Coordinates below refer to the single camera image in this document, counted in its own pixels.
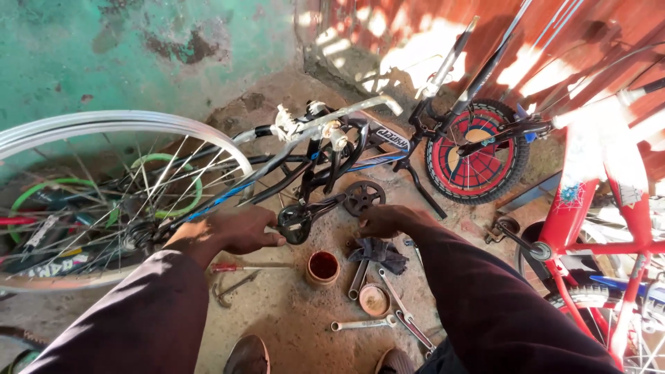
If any black bicycle frame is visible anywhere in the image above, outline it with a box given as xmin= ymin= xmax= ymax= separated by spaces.
xmin=153 ymin=101 xmax=432 ymax=245

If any red children's bicycle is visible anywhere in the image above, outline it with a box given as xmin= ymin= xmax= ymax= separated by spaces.
xmin=485 ymin=78 xmax=665 ymax=374

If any small black chainring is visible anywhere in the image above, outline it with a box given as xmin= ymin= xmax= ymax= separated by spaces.
xmin=343 ymin=180 xmax=387 ymax=217

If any black bicycle tyre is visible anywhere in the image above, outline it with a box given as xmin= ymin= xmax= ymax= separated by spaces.
xmin=0 ymin=326 xmax=48 ymax=374

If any round rusty tin lid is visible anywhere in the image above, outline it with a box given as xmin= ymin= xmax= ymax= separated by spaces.
xmin=358 ymin=283 xmax=392 ymax=318

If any person's left hand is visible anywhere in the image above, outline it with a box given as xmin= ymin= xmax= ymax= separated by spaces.
xmin=205 ymin=204 xmax=287 ymax=256

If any small red web-print wheel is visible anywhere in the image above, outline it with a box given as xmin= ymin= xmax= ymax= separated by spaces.
xmin=424 ymin=98 xmax=531 ymax=205

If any dark rag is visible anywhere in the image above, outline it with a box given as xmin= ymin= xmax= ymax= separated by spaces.
xmin=346 ymin=237 xmax=410 ymax=275

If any black bicycle fork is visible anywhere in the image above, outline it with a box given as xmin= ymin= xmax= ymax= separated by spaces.
xmin=408 ymin=15 xmax=552 ymax=158

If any blue bicycle frame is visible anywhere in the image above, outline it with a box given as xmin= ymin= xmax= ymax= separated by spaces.
xmin=588 ymin=274 xmax=665 ymax=308

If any silver wrench with red stripe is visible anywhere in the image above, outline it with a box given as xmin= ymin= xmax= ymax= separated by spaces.
xmin=394 ymin=310 xmax=437 ymax=355

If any person's shoe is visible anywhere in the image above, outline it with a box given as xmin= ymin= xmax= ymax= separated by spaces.
xmin=374 ymin=347 xmax=417 ymax=374
xmin=223 ymin=335 xmax=271 ymax=374

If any black bicycle crank arm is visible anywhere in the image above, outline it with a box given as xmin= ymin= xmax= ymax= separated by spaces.
xmin=275 ymin=193 xmax=348 ymax=246

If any bent metal hook tool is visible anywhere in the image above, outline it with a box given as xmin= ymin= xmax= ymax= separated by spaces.
xmin=211 ymin=270 xmax=261 ymax=309

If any silver spoked bicycle wheel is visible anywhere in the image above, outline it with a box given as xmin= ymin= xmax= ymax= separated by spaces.
xmin=0 ymin=109 xmax=254 ymax=293

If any person's right shoe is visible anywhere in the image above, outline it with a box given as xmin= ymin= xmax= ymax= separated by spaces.
xmin=374 ymin=347 xmax=417 ymax=374

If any metal tube socket wrench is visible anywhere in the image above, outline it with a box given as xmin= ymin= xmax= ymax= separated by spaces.
xmin=347 ymin=259 xmax=371 ymax=301

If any orange grease cup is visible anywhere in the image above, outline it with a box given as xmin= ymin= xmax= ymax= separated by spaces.
xmin=305 ymin=251 xmax=341 ymax=290

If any person's left shoe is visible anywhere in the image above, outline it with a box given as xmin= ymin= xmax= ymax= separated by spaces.
xmin=223 ymin=335 xmax=271 ymax=374

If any silver bicycle handlebar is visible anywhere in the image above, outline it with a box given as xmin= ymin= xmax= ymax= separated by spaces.
xmin=233 ymin=95 xmax=404 ymax=147

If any black kickstand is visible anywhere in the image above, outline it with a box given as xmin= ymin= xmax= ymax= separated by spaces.
xmin=393 ymin=160 xmax=449 ymax=220

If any person's right hand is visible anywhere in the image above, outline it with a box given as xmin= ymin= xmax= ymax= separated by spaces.
xmin=357 ymin=204 xmax=425 ymax=241

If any short silver ring wrench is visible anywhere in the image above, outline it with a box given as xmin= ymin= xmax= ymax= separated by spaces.
xmin=330 ymin=314 xmax=398 ymax=332

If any red-handled screwdriver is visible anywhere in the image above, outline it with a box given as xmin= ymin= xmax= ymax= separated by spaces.
xmin=210 ymin=262 xmax=295 ymax=274

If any long silver combination wrench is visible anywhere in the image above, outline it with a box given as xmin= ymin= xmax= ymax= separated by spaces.
xmin=378 ymin=268 xmax=415 ymax=324

